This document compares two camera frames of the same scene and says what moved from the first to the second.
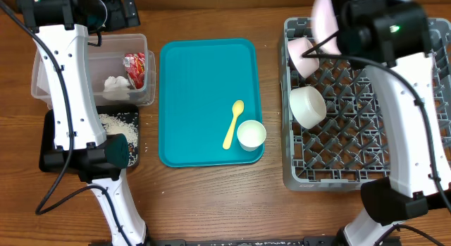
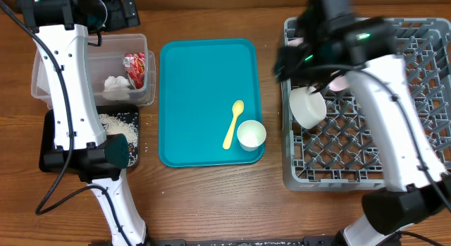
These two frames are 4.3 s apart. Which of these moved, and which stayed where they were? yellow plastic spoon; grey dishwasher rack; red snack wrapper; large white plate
Moved: large white plate
Stayed: grey dishwasher rack; yellow plastic spoon; red snack wrapper
